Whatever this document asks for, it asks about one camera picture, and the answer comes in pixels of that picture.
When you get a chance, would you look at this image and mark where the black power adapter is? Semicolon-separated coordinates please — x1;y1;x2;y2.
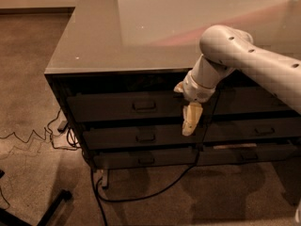
57;121;68;133

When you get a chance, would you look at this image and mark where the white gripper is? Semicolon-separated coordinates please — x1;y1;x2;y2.
174;71;215;137

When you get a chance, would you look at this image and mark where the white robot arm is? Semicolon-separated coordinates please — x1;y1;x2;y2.
174;25;301;137

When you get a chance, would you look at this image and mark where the black stand leg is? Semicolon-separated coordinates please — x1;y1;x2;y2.
0;189;72;226

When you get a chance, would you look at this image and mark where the thick black floor cable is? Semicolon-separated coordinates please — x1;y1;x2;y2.
90;151;201;226

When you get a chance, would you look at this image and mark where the grey drawer cabinet with glass top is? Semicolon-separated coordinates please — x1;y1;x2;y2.
43;0;301;190

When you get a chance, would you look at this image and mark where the thin black tangled wire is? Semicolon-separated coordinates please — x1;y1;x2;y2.
0;108;81;152

